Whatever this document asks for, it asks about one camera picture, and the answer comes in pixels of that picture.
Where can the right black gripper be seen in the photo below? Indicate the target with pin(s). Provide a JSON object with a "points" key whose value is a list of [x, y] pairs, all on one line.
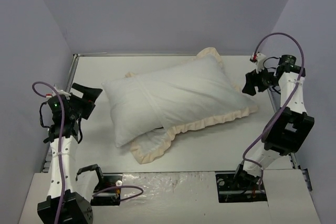
{"points": [[259, 80]]}

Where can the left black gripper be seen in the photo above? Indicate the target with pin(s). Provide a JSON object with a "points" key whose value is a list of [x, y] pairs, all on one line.
{"points": [[79, 102]]}

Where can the white pillowcase with cream ruffle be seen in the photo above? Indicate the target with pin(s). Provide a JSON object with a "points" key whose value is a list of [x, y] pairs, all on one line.
{"points": [[188, 97]]}

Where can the white pillow insert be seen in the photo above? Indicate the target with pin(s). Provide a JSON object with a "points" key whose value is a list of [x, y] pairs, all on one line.
{"points": [[130, 111]]}

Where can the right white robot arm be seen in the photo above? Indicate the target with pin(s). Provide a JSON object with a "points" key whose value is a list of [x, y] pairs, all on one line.
{"points": [[289, 127]]}

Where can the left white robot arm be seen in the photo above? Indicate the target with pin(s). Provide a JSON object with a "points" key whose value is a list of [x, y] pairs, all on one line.
{"points": [[70, 191]]}

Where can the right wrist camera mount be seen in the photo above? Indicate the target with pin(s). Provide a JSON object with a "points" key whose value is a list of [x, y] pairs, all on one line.
{"points": [[258, 59]]}

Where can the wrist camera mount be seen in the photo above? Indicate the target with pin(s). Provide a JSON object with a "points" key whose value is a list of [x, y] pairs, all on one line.
{"points": [[258, 59], [54, 91]]}

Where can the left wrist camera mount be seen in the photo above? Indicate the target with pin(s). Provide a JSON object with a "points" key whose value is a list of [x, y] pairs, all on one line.
{"points": [[54, 91]]}

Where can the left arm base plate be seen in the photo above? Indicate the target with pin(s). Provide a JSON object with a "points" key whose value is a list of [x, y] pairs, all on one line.
{"points": [[110, 197]]}

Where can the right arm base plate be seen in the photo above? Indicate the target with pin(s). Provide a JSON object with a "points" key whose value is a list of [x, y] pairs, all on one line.
{"points": [[229, 191]]}

